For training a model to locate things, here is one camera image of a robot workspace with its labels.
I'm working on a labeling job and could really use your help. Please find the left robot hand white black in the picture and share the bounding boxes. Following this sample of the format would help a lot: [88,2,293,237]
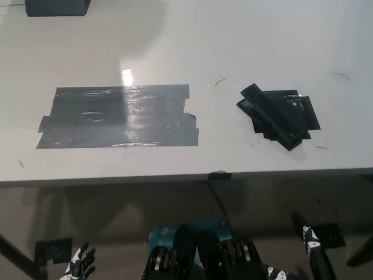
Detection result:
[61,241,97,280]

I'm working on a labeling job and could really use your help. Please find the right robot hand black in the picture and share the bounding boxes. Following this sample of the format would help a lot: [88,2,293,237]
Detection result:
[266,210,339,280]

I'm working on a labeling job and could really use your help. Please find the black desk stapler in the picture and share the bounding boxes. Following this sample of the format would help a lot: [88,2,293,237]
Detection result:
[236,82,311,152]

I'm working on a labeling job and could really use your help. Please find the robot torso black blocks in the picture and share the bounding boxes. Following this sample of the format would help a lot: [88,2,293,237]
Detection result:
[141,223,269,280]

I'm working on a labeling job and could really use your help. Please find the black floor tape patch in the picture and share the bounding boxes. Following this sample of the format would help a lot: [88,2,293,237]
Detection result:
[312,223,347,250]
[34,237,73,265]

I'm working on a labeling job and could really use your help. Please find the black slanted table leg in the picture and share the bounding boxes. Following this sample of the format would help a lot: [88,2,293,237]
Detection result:
[346,239,373,268]
[0,232,49,280]

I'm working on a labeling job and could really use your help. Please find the teal router box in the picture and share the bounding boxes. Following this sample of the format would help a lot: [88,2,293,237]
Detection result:
[147,217,234,268]

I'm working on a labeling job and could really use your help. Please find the small black tape piece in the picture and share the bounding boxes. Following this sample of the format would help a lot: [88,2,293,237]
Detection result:
[208,171,233,180]

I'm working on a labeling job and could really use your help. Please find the dark grey box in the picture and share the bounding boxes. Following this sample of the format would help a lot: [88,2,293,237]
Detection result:
[24,0,91,17]

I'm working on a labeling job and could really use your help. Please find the thin black cable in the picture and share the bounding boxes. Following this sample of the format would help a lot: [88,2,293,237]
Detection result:
[207,178,230,219]

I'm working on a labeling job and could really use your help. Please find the large grey duct tape patch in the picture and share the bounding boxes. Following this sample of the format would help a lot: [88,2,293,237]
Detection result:
[35,83,199,150]

